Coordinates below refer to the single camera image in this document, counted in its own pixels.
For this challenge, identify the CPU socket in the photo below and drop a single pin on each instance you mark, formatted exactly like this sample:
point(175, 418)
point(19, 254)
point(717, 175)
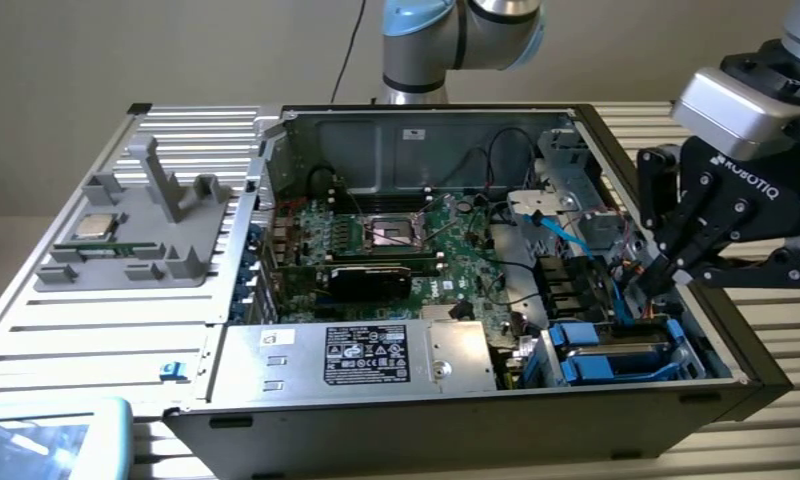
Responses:
point(395, 232)

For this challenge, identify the black wrist coupling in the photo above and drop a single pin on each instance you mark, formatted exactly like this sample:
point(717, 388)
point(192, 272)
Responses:
point(767, 75)

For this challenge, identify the green RAM stick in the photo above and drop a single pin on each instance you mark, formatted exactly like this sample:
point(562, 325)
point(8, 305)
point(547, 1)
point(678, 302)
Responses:
point(136, 245)

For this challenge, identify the black graphics card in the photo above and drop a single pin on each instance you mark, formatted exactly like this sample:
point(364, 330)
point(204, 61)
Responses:
point(367, 285)

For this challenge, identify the grey parts rack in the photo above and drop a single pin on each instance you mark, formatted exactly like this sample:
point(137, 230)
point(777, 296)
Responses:
point(133, 215)

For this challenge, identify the silver metal drive cage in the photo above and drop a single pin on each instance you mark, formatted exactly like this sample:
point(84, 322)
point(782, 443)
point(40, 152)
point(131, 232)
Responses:
point(567, 165)

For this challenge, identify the blue disk bay caddy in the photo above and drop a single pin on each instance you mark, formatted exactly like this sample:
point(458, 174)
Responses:
point(614, 367)

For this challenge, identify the blue plastic latch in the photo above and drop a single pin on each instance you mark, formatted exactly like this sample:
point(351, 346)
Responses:
point(172, 372)

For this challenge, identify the silver power supply unit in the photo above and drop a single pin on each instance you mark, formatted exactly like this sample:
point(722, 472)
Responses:
point(307, 370)

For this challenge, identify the silver CPU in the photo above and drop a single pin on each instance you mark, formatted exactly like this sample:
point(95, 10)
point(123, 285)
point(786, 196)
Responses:
point(96, 226)

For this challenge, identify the green motherboard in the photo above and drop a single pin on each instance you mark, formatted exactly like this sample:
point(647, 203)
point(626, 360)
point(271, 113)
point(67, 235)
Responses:
point(470, 260)

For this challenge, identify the silver slotted metal panel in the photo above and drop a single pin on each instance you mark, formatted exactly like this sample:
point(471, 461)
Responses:
point(93, 330)

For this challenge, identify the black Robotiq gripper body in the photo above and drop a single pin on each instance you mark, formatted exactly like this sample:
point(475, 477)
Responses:
point(783, 185)

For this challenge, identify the open black PC case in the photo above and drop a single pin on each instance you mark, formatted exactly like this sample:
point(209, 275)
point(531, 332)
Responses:
point(440, 430)

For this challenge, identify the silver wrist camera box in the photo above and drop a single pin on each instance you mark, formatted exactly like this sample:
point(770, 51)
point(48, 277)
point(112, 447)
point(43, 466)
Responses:
point(727, 110)

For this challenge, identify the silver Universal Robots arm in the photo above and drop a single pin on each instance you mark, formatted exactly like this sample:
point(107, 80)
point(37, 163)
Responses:
point(427, 55)

